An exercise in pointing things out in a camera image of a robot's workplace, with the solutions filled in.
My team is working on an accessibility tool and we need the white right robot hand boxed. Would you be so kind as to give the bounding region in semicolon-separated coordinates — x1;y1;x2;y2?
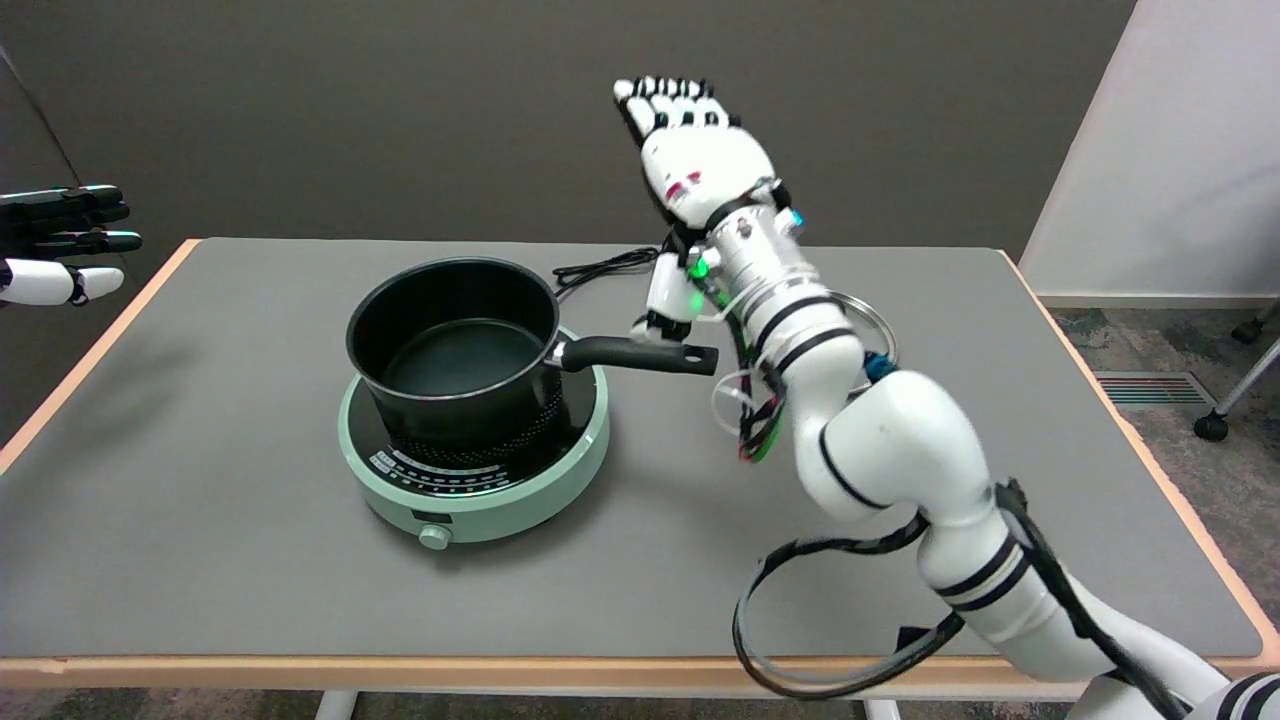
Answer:
613;76;791;346

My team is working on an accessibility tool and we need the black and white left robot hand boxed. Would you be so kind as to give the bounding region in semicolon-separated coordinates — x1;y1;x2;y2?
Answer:
0;185;143;308

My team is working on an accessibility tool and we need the black soup pot with handle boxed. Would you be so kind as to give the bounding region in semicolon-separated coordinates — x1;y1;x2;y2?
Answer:
346;257;719;451

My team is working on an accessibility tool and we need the glass pot lid, black knob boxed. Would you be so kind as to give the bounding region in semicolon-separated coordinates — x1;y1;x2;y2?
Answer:
825;290;899;369

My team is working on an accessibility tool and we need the green round induction stove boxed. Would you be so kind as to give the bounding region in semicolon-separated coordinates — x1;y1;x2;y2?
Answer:
338;345;611;551

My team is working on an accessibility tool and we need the floor vent grille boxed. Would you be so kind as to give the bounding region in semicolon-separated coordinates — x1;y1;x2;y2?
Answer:
1093;371;1218;408

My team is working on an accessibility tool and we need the black chair caster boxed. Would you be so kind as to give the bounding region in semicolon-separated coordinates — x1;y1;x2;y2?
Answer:
1232;305;1280;346

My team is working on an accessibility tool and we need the grey chair leg with caster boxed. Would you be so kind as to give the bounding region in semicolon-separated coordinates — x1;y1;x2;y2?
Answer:
1193;340;1280;443

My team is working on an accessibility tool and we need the black stove power cable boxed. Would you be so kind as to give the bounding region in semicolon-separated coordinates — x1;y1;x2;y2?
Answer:
552;247;661;301

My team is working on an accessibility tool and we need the green robot wire bundle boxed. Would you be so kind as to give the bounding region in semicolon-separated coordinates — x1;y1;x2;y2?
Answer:
712;300;791;466

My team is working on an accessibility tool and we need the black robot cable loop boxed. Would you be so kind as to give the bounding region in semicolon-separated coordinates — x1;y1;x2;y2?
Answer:
732;480;1191;720

